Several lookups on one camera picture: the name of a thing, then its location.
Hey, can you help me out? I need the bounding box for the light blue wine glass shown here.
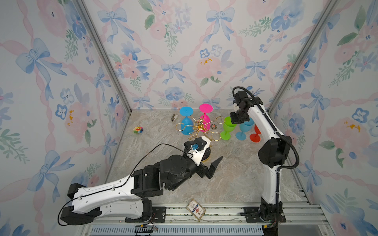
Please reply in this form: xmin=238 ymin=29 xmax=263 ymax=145
xmin=235 ymin=119 xmax=255 ymax=141

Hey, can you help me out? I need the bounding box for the green wine glass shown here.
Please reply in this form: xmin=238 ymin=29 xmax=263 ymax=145
xmin=220 ymin=117 xmax=237 ymax=140

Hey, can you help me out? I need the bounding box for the cyan wine glass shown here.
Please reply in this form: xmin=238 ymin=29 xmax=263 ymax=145
xmin=180 ymin=106 xmax=194 ymax=135

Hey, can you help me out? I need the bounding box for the red wine glass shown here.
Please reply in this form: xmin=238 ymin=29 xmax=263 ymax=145
xmin=250 ymin=125 xmax=261 ymax=143

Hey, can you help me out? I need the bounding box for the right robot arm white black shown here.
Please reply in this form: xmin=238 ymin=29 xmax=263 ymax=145
xmin=230 ymin=86 xmax=299 ymax=233

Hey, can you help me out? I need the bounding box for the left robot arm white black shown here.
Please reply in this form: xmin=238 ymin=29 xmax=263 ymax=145
xmin=57 ymin=137 xmax=222 ymax=226

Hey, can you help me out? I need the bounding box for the magenta wine glass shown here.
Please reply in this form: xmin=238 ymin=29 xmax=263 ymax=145
xmin=199 ymin=103 xmax=213 ymax=132

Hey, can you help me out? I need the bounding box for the small beige tape dispenser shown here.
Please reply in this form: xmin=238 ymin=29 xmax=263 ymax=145
xmin=171 ymin=115 xmax=178 ymax=122

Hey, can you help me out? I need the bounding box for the small framed card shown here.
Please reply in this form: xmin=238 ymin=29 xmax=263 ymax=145
xmin=186 ymin=199 xmax=206 ymax=220

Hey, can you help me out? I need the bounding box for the rainbow flower plush toy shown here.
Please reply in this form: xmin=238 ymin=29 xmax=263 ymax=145
xmin=133 ymin=126 xmax=144 ymax=134

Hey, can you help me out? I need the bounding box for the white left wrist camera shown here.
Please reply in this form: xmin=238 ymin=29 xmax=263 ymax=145
xmin=183 ymin=136 xmax=212 ymax=166

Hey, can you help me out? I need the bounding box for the gold wire glass rack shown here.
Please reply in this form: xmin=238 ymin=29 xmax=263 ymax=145
xmin=176 ymin=116 xmax=225 ymax=161

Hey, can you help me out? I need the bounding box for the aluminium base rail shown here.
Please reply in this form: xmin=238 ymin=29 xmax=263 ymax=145
xmin=77 ymin=202 xmax=334 ymax=236

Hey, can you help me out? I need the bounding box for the aluminium corner post right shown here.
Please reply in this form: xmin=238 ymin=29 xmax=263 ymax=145
xmin=268 ymin=0 xmax=339 ymax=114

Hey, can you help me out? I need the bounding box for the aluminium corner post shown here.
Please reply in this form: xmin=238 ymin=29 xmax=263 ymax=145
xmin=73 ymin=0 xmax=132 ymax=115
xmin=268 ymin=0 xmax=339 ymax=114

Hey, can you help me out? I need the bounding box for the aluminium corner post left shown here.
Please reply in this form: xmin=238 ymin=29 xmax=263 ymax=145
xmin=73 ymin=0 xmax=132 ymax=115

